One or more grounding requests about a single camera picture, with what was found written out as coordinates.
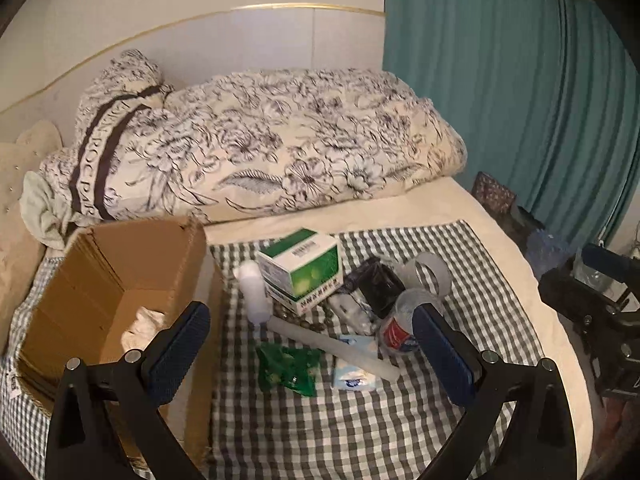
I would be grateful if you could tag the mint green towel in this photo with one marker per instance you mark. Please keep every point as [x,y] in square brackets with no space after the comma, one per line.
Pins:
[47,210]

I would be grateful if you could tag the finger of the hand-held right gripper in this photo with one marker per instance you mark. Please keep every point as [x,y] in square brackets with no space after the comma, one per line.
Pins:
[607,260]

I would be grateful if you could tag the teal curtain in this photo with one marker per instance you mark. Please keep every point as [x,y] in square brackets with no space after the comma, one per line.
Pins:
[500,70]

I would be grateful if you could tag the blue plastic bag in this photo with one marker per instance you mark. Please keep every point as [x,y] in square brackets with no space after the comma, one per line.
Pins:
[550,252]

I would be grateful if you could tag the floral printed quilt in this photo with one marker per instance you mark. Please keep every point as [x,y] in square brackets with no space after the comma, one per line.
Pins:
[275,135]

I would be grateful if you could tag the silver pill blister pack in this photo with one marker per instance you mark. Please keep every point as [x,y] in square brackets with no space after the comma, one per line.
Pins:
[302,321]

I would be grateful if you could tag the long white tube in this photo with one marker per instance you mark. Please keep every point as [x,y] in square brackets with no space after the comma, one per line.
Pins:
[325,342]

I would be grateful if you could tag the white tissue packet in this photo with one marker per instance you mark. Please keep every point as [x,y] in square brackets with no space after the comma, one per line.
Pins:
[360,381]

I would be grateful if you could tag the green snack packet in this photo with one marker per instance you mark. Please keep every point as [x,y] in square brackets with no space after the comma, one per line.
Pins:
[290,370]

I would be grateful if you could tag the black plastic bag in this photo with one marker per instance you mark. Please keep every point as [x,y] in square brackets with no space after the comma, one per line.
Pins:
[375,285]

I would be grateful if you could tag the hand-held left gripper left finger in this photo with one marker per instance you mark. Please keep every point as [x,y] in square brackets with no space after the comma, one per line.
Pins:
[182,340]

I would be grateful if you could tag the green and white carton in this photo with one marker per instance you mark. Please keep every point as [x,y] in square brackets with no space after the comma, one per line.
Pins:
[300,270]

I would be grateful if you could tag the brown cardboard box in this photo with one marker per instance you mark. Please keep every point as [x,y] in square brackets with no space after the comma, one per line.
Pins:
[90,280]

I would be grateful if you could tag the crumpled white paper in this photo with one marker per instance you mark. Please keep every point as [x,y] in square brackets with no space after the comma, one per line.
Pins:
[142,327]

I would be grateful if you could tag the clear tape roll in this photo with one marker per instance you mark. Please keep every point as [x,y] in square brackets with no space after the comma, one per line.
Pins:
[430,272]

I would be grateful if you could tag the small white plastic bottle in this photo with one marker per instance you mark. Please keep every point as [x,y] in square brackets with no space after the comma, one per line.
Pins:
[255,290]

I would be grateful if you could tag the beige tufted headboard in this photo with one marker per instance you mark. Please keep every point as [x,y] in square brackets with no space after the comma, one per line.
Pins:
[25,175]

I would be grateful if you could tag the checkered blanket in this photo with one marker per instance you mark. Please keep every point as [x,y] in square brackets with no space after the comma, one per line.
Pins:
[300,435]

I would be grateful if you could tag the dark patterned box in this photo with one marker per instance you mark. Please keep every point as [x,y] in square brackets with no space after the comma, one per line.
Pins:
[492,195]

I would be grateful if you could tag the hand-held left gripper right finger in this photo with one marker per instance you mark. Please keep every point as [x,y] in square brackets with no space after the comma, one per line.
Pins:
[440,355]

